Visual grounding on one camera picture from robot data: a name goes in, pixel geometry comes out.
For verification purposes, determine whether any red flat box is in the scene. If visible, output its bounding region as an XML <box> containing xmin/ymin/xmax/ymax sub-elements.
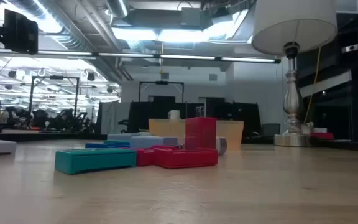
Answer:
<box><xmin>309</xmin><ymin>132</ymin><xmax>335</xmax><ymax>141</ymax></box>

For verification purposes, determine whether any long ceiling light bar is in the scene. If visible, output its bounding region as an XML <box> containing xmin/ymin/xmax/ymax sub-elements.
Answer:
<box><xmin>0</xmin><ymin>48</ymin><xmax>282</xmax><ymax>65</ymax></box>

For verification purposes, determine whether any grey partition panel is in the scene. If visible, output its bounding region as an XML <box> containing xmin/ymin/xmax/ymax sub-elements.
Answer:
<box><xmin>96</xmin><ymin>101</ymin><xmax>132</xmax><ymax>135</ymax></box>

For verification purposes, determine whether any black partition wall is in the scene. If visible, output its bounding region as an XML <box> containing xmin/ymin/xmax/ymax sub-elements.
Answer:
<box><xmin>126</xmin><ymin>95</ymin><xmax>262</xmax><ymax>139</ymax></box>

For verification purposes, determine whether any red desk timer with display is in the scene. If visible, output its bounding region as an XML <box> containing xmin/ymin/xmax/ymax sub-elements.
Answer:
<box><xmin>154</xmin><ymin>147</ymin><xmax>219</xmax><ymax>170</ymax></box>

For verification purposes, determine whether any crumpled white object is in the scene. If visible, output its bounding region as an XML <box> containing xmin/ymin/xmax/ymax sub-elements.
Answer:
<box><xmin>301</xmin><ymin>121</ymin><xmax>315</xmax><ymax>135</ymax></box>

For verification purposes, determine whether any silver table lamp white shade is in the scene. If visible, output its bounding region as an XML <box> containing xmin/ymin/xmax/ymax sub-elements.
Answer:
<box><xmin>252</xmin><ymin>0</ymin><xmax>338</xmax><ymax>147</ymax></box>

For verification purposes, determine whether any red wall charger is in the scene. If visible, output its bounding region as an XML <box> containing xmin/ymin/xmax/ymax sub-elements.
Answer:
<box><xmin>185</xmin><ymin>117</ymin><xmax>217</xmax><ymax>150</ymax></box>
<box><xmin>136</xmin><ymin>144</ymin><xmax>185</xmax><ymax>167</ymax></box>

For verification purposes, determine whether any translucent orange bin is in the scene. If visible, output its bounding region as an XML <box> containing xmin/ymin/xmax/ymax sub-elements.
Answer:
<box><xmin>149</xmin><ymin>118</ymin><xmax>244</xmax><ymax>151</ymax></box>

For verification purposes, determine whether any black metal frame stand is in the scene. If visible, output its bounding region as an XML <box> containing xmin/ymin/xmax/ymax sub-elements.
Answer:
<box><xmin>138</xmin><ymin>80</ymin><xmax>185</xmax><ymax>103</ymax></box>
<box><xmin>29</xmin><ymin>75</ymin><xmax>80</xmax><ymax>116</ymax></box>

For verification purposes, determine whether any teal wall charger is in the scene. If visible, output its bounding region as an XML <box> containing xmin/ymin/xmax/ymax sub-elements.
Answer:
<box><xmin>54</xmin><ymin>148</ymin><xmax>137</xmax><ymax>175</ymax></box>
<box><xmin>103</xmin><ymin>139</ymin><xmax>131</xmax><ymax>146</ymax></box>

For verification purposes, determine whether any yellow cable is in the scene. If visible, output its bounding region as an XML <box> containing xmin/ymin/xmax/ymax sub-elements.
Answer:
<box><xmin>303</xmin><ymin>46</ymin><xmax>322</xmax><ymax>125</ymax></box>

